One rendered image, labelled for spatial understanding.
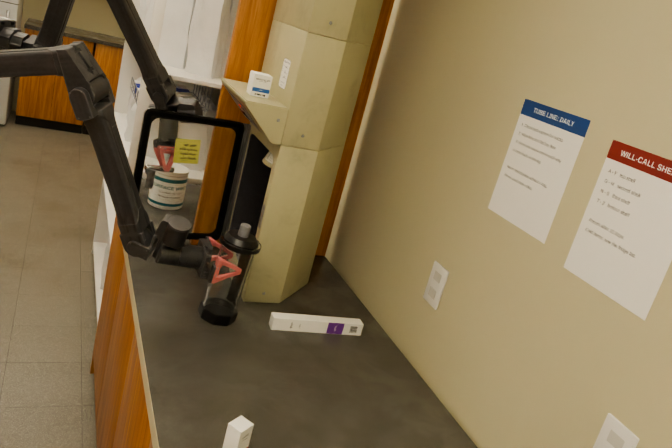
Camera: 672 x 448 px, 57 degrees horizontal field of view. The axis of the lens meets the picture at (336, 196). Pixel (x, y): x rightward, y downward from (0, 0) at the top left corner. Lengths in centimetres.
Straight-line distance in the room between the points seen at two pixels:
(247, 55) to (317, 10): 42
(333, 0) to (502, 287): 81
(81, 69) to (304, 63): 54
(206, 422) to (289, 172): 69
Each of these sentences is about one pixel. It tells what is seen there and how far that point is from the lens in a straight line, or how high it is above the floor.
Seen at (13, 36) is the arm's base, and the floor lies 147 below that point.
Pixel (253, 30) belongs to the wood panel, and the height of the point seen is 166.
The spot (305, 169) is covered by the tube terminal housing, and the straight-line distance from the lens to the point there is 168.
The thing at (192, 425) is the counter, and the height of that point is 94.
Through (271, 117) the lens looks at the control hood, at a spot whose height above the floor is 148.
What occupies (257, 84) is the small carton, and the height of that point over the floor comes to 154.
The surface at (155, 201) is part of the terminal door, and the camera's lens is 193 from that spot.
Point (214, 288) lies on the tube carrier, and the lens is 162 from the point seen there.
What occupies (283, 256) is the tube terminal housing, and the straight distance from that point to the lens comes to 176.
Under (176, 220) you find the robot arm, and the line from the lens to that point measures 152.
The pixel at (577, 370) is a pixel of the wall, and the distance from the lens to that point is 133.
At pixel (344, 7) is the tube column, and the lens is 163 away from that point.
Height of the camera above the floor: 176
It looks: 16 degrees down
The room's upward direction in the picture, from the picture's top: 15 degrees clockwise
